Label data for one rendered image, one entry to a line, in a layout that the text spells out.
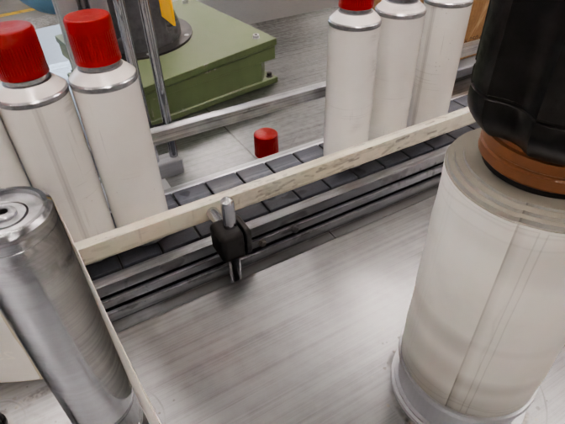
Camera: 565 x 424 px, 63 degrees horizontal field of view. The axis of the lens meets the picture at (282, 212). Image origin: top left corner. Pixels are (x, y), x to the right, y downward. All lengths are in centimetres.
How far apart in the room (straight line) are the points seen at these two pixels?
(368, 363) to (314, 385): 4
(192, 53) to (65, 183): 46
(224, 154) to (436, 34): 31
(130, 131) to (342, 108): 22
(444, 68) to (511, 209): 39
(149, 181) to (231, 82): 42
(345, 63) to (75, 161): 27
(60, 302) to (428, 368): 20
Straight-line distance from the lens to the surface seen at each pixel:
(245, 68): 83
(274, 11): 128
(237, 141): 70
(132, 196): 43
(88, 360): 26
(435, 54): 58
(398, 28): 52
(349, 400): 35
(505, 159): 21
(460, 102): 72
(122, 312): 47
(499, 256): 22
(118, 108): 38
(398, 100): 55
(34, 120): 38
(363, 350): 37
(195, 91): 78
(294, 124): 73
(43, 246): 21
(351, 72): 49
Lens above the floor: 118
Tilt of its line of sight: 39 degrees down
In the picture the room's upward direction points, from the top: 1 degrees counter-clockwise
